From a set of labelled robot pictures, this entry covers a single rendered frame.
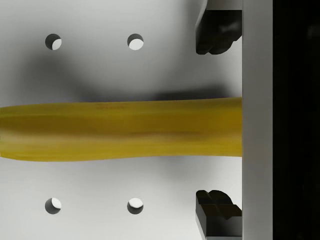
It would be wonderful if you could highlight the banana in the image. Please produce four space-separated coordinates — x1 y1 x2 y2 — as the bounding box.
0 96 243 163

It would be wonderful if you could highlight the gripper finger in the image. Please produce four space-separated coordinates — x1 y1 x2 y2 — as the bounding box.
195 9 243 56
195 189 243 238

